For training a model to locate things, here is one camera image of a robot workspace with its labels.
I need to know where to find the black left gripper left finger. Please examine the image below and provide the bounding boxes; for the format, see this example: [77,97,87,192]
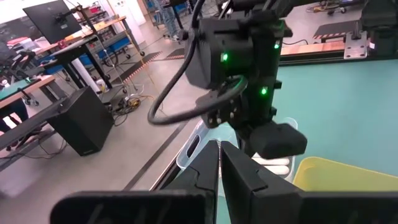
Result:
[49,139,220,224]

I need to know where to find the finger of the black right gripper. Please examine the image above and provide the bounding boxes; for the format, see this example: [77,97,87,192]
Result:
[235,129,256,157]

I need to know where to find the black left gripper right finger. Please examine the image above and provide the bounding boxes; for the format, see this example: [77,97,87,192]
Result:
[220,141,398,224]

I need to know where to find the thick white handled fork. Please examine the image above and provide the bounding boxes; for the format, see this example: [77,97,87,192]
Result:
[251,152,290,166]

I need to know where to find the thin white handled fork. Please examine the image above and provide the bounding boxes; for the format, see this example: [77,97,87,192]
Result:
[264,166,292,175]

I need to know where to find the white cutting board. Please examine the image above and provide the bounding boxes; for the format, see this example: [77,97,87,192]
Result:
[175,117,299,197]

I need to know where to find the green table mat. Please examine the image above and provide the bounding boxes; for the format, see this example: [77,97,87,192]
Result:
[214,58,398,224]

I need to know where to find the yellow plastic bin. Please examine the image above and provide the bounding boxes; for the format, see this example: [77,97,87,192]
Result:
[292,156,398,193]

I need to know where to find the hazard striped floor mat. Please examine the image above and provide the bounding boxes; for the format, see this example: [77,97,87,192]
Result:
[119,50,163,84]
[312,19,362,40]

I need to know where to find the black computer tower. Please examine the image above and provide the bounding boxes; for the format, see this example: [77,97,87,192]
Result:
[45,86,115,157]

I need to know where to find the person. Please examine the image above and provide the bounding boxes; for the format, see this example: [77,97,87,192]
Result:
[154,0,180,40]

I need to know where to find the dark grey bench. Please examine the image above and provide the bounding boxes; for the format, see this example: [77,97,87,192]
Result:
[0,96,69,172]

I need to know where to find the wooden desk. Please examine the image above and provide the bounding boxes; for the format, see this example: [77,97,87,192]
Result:
[34,15,146,91]

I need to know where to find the teal topped table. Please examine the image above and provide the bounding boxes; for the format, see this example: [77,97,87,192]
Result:
[0,74,57,110]

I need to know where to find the black computer monitor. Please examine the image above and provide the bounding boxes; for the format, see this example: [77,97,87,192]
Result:
[22,0,83,45]

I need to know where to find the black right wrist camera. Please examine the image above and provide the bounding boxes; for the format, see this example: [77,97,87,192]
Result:
[184,17,255,90]

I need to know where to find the tangled floor cables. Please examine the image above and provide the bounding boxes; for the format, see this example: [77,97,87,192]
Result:
[110,93,156,128]

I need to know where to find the silver mounting bracket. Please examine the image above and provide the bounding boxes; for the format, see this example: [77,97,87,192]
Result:
[343,30,369,60]

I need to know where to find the yellow hanging cord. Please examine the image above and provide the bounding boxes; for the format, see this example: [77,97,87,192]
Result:
[105,0,158,93]

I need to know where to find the white cylindrical post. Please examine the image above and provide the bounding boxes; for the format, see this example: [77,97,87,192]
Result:
[72,57,101,93]

